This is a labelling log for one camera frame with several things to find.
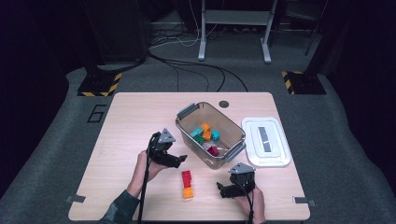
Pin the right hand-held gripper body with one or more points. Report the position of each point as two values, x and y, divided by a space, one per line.
241 169

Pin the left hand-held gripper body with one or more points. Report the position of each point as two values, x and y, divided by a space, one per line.
166 137

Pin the green toy building block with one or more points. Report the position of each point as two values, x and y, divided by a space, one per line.
200 139

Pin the teal toy building block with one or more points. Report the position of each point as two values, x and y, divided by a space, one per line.
196 131
215 135

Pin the dark red toy building block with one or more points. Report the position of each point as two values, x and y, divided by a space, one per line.
213 151

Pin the orange toy building block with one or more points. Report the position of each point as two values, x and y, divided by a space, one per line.
205 126
207 135
188 193

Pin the white plastic container lid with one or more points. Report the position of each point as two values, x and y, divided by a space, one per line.
274 155

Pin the clear brown plastic container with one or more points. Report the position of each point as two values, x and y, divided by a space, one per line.
229 130

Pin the person's right hand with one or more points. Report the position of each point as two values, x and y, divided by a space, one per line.
258 205

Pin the person's left hand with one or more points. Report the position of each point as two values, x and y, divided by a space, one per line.
138 174

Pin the round dark table grommet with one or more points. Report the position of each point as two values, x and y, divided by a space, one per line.
223 104

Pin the black yellow striped stand base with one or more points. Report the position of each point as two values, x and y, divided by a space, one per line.
98 84
306 83

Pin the dark cloth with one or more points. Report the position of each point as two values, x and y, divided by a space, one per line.
118 31

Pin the dark curtain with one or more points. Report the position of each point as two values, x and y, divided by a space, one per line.
28 93
367 77

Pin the black metal stand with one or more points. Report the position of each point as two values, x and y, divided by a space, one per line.
315 34

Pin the white metal desk frame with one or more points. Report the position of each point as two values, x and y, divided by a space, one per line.
202 31

